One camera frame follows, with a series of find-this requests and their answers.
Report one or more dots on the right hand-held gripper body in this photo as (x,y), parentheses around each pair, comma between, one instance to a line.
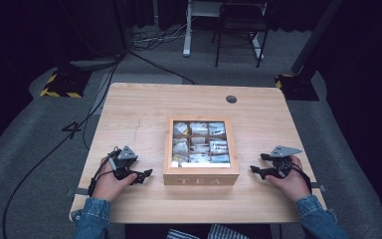
(282,159)

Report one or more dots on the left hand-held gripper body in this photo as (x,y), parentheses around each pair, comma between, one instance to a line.
(126,159)

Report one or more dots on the wooden tea box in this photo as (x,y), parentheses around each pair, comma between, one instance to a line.
(200,179)

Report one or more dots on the pile of tea bags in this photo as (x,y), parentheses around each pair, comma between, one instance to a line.
(199,146)

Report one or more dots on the person's right hand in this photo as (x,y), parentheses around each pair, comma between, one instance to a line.
(290,186)

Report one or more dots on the person's left hand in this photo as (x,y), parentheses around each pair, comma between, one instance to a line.
(109,186)

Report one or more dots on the round table grommet hole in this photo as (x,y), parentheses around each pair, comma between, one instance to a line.
(231,99)

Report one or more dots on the yellow-black striped stand base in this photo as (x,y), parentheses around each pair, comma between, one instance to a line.
(64,84)
(298,88)

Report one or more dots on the person's striped clothing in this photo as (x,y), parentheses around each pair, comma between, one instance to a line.
(219,232)

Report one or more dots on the dark slanted stand pole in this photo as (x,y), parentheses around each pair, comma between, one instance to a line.
(315,36)

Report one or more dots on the black metal chair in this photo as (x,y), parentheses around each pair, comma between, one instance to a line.
(242,25)

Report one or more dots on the white desk frame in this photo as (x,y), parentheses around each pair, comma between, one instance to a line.
(187,36)

